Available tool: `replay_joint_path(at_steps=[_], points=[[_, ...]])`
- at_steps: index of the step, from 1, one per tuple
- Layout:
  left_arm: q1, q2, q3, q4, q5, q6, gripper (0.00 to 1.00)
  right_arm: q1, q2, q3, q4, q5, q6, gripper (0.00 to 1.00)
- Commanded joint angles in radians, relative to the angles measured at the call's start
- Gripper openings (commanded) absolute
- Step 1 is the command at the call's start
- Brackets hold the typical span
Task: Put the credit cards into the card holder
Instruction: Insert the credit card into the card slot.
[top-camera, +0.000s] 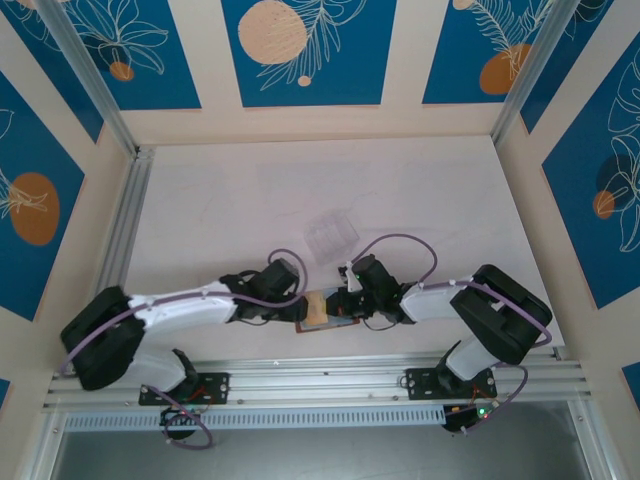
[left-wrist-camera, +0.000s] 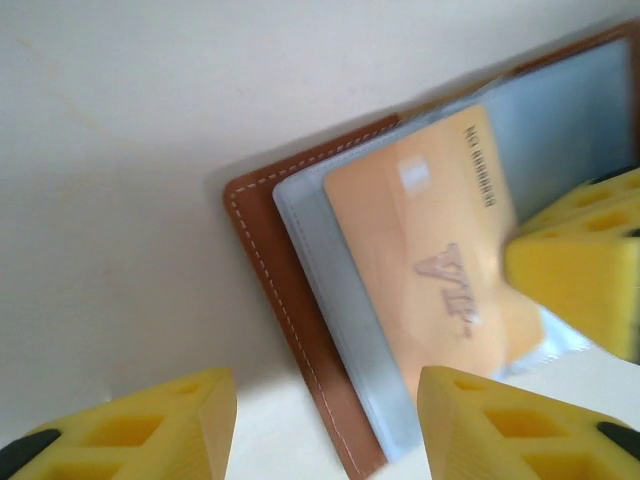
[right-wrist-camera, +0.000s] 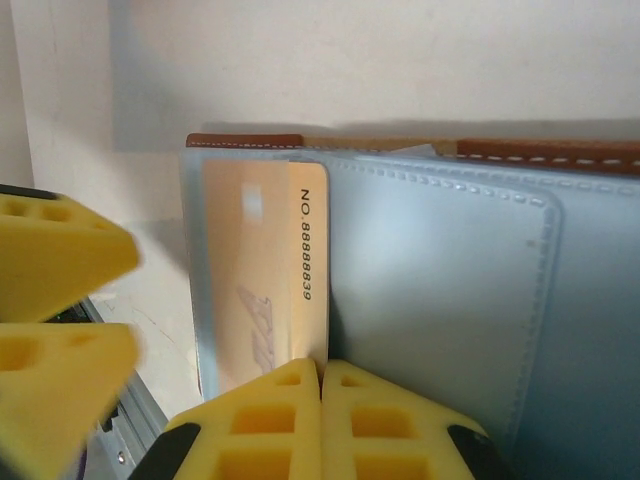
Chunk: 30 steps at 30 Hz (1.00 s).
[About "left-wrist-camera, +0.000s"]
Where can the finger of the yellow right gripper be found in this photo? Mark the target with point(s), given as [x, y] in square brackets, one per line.
[580, 280]

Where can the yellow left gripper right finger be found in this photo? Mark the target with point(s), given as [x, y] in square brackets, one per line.
[500, 435]

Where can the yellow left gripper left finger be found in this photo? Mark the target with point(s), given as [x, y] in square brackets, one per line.
[125, 440]

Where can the gold VIP credit card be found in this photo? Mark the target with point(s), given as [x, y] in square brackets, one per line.
[410, 250]

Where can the brown leather card holder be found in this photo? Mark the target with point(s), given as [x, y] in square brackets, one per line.
[280, 250]

